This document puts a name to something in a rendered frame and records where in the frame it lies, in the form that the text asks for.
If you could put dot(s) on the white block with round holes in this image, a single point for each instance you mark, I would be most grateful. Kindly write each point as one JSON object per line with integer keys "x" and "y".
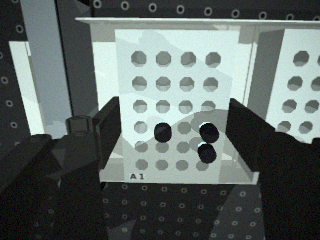
{"x": 280, "y": 86}
{"x": 163, "y": 76}

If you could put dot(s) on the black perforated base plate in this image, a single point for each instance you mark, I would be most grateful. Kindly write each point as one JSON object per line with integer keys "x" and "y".
{"x": 151, "y": 211}

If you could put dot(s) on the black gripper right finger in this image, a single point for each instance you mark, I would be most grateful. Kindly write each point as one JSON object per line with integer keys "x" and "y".
{"x": 290, "y": 188}

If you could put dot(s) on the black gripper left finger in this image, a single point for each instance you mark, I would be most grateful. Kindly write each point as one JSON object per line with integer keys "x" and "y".
{"x": 25, "y": 192}

